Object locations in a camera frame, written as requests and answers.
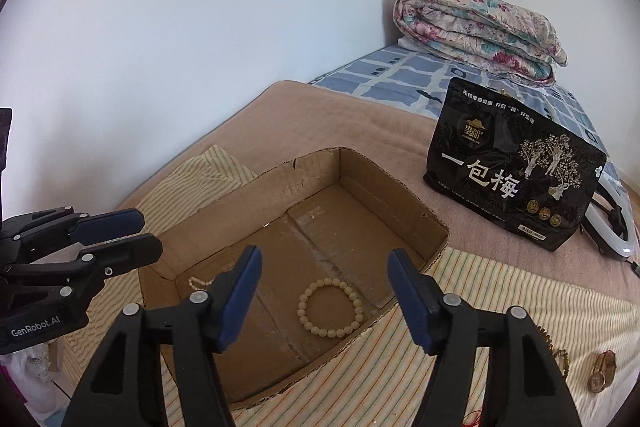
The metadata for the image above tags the folded floral quilt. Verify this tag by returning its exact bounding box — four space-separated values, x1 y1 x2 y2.
393 0 568 86

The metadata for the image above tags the blue checkered mattress sheet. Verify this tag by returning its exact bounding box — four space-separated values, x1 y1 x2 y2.
307 43 609 168

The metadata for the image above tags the white ring light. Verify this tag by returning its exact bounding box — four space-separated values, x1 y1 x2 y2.
582 172 639 262

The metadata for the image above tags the cream bead bracelet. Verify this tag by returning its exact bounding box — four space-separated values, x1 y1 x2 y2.
297 276 366 339

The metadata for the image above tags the black snack bag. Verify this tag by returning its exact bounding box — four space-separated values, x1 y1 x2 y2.
423 77 606 251

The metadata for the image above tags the striped yellow towel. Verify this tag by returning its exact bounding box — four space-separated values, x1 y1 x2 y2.
64 144 640 427

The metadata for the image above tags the brown wooden bead necklace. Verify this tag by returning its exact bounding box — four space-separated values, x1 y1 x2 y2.
537 325 572 381

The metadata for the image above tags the brown blanket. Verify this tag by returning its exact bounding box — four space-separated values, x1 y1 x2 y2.
98 80 639 303

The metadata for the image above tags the open cardboard box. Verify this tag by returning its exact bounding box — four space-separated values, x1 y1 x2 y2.
140 147 449 409

